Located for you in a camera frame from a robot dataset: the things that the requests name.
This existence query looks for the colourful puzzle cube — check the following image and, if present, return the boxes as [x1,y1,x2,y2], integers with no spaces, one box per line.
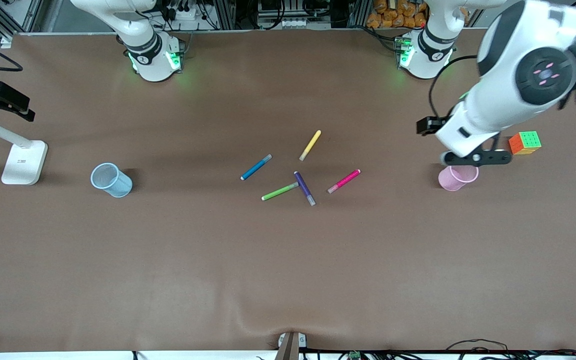
[508,130,543,156]

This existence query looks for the pink marker pen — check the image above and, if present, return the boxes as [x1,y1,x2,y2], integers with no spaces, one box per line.
[327,169,362,195]

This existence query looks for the green marker pen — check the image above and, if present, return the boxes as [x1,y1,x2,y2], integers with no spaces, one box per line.
[261,182,300,202]

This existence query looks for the brown table cover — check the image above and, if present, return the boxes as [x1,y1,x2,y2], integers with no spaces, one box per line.
[0,27,576,353]

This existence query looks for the white power strip with plugs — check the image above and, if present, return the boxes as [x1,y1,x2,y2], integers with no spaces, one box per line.
[164,4,205,25]

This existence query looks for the blue marker pen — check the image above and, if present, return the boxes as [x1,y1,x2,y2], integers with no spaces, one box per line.
[240,154,273,181]

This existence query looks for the aluminium frame post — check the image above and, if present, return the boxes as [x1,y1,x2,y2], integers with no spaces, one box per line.
[350,0,369,28]
[215,0,236,31]

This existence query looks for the pink mesh cup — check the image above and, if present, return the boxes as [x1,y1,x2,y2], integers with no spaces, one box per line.
[437,163,480,192]

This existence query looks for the blue mesh cup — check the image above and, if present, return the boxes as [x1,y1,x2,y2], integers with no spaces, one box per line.
[90,162,134,199]

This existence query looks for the orange snack packets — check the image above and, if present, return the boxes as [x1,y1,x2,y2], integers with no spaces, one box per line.
[366,0,429,29]

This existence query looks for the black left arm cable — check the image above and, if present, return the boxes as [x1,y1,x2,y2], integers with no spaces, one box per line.
[428,54,479,121]

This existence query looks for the grey camera pole mount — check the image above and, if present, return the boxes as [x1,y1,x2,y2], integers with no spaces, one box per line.
[274,331,308,360]

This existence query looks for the yellow marker pen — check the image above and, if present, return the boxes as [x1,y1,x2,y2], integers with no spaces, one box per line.
[298,129,322,162]

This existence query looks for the white desk lamp stand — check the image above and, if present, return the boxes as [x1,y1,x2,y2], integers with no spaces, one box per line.
[0,114,49,186]

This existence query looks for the purple marker pen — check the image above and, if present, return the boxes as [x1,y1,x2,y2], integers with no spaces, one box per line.
[293,171,317,207]

